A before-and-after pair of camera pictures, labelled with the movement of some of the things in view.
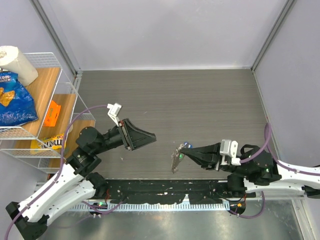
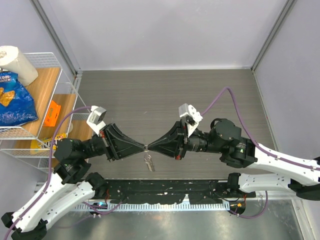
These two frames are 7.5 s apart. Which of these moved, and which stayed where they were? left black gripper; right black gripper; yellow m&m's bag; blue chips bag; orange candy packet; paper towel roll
Moved: right black gripper; left black gripper
Stayed: orange candy packet; blue chips bag; paper towel roll; yellow m&m's bag
